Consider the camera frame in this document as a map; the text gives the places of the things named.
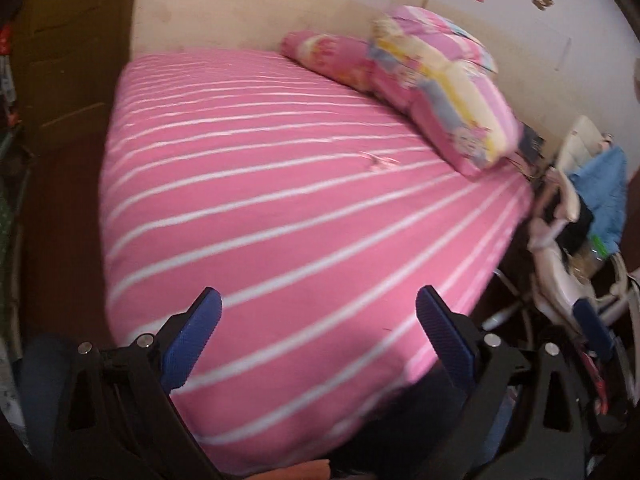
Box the white office chair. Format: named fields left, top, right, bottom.
left=483, top=115, right=634, bottom=336

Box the pink striped bed mattress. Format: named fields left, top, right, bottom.
left=99, top=50, right=532, bottom=474

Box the pink yellow folded quilt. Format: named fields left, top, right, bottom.
left=368, top=6, right=523, bottom=178

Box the beige headboard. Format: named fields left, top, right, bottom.
left=129, top=0, right=580, bottom=153

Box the pink floral pillow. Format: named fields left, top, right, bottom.
left=280, top=30, right=373, bottom=93

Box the blue cloth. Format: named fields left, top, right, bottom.
left=570, top=145, right=627, bottom=255

